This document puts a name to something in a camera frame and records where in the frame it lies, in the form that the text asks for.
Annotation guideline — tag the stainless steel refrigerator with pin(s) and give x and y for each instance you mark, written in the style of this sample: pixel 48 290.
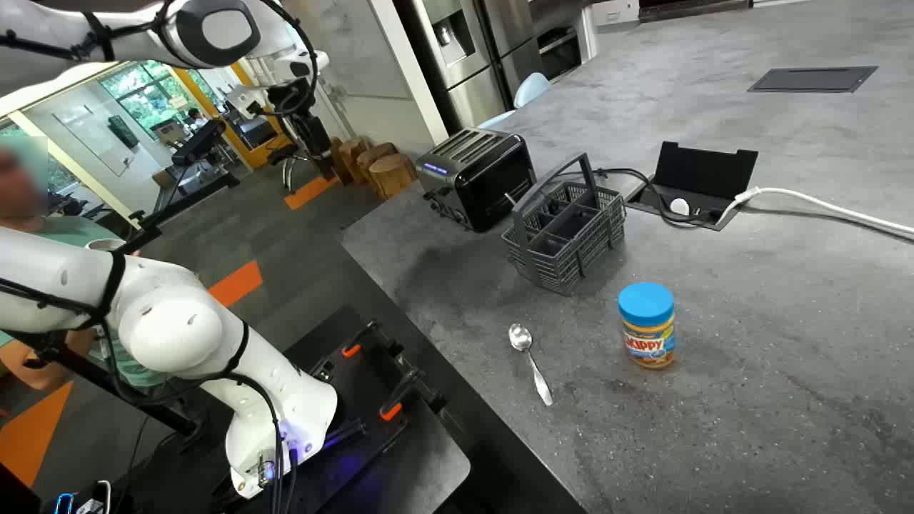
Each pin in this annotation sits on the stainless steel refrigerator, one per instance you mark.
pixel 478 53

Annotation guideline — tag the silver metal spoon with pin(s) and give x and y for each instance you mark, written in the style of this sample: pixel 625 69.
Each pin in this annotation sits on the silver metal spoon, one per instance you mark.
pixel 524 343

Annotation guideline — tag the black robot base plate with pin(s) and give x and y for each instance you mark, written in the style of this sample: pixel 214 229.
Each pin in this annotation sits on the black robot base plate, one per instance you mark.
pixel 351 436

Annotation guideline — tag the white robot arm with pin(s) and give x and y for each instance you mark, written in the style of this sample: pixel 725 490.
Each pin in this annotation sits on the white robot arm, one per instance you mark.
pixel 158 309

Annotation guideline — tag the black countertop outlet box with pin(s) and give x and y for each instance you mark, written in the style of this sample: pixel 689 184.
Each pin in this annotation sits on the black countertop outlet box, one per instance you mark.
pixel 702 184

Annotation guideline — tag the grey wire cutlery caddy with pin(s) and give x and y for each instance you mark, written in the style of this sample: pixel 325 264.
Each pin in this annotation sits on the grey wire cutlery caddy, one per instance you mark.
pixel 564 227

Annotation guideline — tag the dark floor vent grate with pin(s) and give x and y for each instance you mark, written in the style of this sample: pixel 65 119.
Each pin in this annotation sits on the dark floor vent grate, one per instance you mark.
pixel 831 80

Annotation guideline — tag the black silver four-slot toaster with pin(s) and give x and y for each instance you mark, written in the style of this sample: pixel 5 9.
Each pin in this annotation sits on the black silver four-slot toaster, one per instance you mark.
pixel 475 177

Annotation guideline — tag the peanut butter jar blue lid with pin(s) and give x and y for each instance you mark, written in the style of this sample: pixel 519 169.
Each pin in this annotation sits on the peanut butter jar blue lid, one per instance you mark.
pixel 646 319

